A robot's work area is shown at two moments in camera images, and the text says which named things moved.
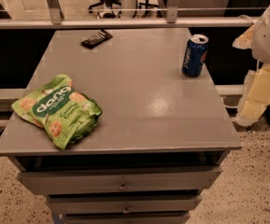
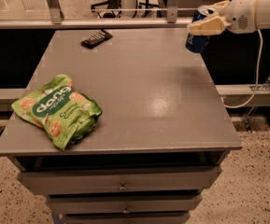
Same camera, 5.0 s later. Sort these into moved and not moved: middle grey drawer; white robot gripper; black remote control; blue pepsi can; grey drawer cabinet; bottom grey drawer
Moved: white robot gripper; blue pepsi can
Not moved: grey drawer cabinet; bottom grey drawer; black remote control; middle grey drawer
